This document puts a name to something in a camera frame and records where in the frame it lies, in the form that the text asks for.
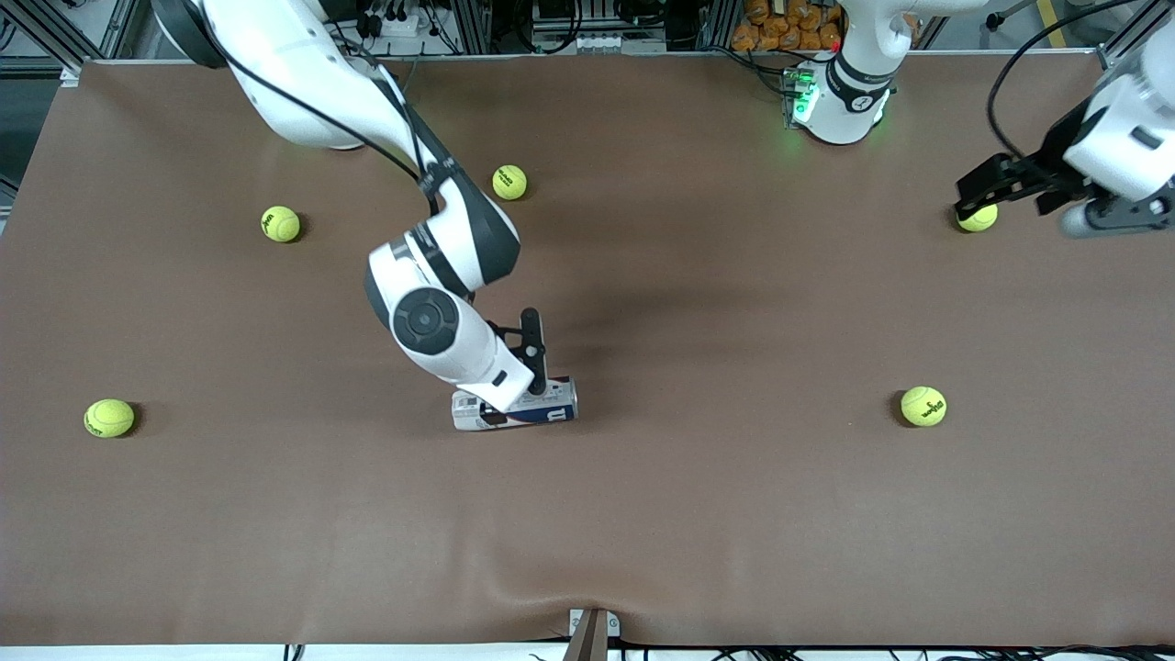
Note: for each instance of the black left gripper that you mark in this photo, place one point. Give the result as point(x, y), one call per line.
point(1049, 156)

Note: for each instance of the clear Wilson tennis ball can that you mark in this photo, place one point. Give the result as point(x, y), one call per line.
point(551, 408)

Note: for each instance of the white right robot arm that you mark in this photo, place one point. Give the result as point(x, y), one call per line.
point(303, 73)

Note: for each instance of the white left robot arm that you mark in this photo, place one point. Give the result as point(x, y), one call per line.
point(1129, 128)

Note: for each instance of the yellow Wilson 3 tennis ball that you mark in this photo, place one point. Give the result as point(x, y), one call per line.
point(923, 406)

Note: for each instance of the brown table mat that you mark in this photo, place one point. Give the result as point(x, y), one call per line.
point(734, 505)

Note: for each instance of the small electronics box green light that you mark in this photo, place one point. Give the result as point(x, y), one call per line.
point(797, 96)

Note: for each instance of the bag of orange items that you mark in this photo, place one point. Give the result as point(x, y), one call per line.
point(789, 26)

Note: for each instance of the white terminal strip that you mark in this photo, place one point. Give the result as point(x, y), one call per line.
point(583, 42)

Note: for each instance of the white power strip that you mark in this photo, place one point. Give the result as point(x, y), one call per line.
point(397, 25)

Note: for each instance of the metal bracket with brown bar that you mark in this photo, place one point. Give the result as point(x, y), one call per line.
point(592, 633)

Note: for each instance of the aluminium frame profile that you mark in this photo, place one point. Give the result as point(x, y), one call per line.
point(55, 37)

